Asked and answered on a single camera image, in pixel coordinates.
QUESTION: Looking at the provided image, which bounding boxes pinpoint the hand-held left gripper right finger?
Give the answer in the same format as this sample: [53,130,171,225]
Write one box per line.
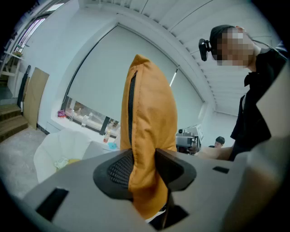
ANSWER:
[155,148,197,193]

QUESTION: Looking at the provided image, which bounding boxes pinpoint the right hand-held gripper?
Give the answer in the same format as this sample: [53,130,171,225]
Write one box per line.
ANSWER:
[175,124,204,156]

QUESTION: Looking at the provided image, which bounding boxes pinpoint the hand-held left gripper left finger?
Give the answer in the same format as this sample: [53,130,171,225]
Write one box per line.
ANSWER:
[93,148,135,201]

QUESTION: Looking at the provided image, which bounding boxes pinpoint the orange cushion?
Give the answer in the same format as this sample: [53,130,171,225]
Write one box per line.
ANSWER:
[120,54,178,220]

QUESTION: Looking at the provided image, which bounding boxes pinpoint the white shell seat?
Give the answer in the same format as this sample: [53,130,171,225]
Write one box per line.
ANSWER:
[33,127,93,184]

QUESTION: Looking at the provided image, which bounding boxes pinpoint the person's right forearm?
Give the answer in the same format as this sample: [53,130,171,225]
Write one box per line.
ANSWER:
[195,145,234,161]

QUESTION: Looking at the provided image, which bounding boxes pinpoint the narrow white roller blind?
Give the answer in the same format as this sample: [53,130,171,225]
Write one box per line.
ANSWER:
[169,68,204,132]

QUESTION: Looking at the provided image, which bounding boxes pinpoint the pale yellow cloth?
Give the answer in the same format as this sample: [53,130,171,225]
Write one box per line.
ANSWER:
[53,157,81,170]

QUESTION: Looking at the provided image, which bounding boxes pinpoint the person's black jacket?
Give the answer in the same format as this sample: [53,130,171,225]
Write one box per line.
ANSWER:
[228,40,289,162]

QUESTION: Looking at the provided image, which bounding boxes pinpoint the large white roller blind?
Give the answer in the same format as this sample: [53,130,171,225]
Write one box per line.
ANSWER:
[67,24,179,123]

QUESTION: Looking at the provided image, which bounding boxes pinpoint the person's head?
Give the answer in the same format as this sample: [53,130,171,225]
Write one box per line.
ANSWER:
[209,24,261,71]

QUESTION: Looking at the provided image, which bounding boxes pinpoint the brown cardboard sheet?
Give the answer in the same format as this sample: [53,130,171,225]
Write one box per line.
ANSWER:
[23,67,50,130]

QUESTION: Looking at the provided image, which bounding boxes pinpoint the wooden stairs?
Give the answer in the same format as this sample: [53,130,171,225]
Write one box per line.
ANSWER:
[0,103,29,143]

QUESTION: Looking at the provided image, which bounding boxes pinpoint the white shelf unit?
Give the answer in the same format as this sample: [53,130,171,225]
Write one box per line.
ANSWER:
[0,50,24,99]

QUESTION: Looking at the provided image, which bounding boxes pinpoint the black head-mounted camera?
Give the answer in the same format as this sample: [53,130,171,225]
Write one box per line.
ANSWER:
[198,38,213,62]

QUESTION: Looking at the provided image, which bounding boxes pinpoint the thin black headset cable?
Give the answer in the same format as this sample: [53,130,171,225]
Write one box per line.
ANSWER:
[246,31,289,60]

